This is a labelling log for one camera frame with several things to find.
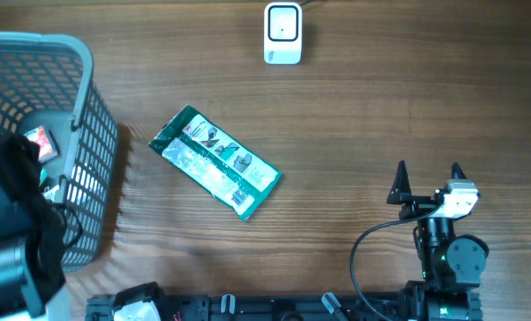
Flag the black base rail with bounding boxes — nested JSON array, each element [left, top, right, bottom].
[[85, 282, 422, 321]]

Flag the green 3M package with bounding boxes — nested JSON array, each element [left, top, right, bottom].
[[149, 105, 282, 221]]

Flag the red small packet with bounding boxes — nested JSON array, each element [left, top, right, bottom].
[[23, 126, 59, 163]]

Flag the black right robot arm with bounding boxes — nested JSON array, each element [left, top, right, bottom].
[[386, 161, 489, 321]]

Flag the grey plastic basket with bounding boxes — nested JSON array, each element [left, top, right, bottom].
[[0, 32, 119, 272]]

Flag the white barcode scanner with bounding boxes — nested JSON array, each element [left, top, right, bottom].
[[263, 2, 303, 65]]

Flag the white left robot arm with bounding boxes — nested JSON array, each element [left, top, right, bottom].
[[0, 132, 71, 320]]

